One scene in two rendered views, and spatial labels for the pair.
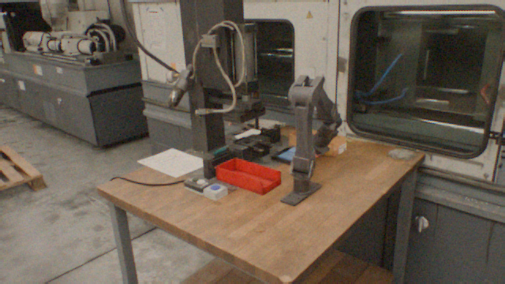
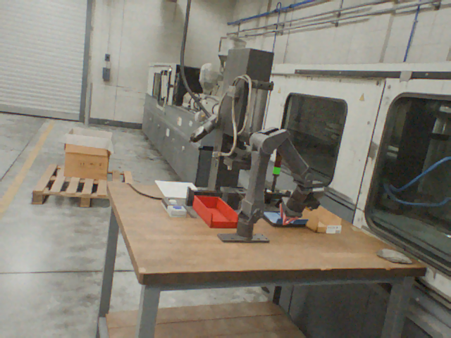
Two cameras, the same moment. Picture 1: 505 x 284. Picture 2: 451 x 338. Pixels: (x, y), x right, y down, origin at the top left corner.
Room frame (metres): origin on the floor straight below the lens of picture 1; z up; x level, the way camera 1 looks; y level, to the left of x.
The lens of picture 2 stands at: (-0.07, -0.77, 1.47)
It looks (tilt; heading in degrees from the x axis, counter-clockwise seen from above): 11 degrees down; 27
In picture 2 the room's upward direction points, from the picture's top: 9 degrees clockwise
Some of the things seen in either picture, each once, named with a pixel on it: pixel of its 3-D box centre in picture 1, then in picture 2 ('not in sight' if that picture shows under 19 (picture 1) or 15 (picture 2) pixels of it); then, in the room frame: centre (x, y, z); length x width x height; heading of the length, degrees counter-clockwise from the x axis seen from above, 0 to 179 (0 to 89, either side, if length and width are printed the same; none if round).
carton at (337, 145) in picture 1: (317, 142); (313, 217); (1.82, -0.32, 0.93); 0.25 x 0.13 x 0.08; 50
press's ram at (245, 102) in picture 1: (232, 89); (242, 139); (1.77, 0.08, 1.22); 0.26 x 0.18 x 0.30; 50
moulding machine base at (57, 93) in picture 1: (41, 79); (187, 133); (6.47, 3.41, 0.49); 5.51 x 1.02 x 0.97; 46
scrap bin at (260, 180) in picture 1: (248, 175); (214, 211); (1.47, 0.02, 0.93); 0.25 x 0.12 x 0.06; 50
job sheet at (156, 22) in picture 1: (156, 28); not in sight; (3.26, 0.73, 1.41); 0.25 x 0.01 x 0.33; 46
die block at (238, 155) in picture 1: (248, 151); (241, 199); (1.73, 0.02, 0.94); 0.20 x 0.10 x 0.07; 140
